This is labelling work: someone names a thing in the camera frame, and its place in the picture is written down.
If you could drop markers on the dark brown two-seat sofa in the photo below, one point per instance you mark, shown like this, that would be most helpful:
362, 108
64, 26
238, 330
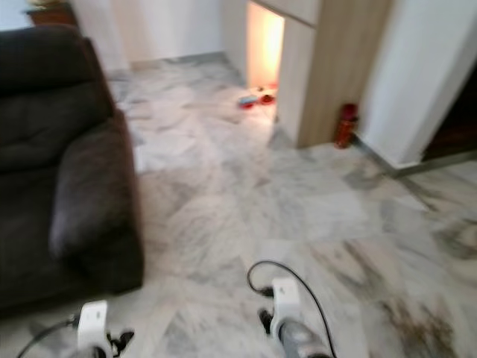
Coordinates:
52, 149

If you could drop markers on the red canister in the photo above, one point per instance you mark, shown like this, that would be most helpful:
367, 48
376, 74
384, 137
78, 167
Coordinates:
346, 125

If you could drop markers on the yellow green potted plant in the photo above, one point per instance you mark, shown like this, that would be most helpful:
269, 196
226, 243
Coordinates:
48, 4

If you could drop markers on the light wood cabinet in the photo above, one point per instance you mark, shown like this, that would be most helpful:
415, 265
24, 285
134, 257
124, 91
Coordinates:
332, 67

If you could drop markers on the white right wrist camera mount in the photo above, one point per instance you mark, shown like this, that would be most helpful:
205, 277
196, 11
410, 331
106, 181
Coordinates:
287, 298

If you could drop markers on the red pet bowl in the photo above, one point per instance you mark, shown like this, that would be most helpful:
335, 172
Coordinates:
267, 96

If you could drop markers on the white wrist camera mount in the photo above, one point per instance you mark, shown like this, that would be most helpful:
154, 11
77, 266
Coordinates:
94, 322
287, 298

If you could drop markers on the blue pet bowl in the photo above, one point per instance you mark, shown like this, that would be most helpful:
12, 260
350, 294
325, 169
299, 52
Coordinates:
247, 102

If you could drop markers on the brown wooden stand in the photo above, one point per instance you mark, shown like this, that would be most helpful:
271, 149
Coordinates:
54, 16

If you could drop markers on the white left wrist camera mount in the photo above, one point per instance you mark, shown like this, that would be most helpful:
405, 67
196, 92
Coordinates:
94, 322

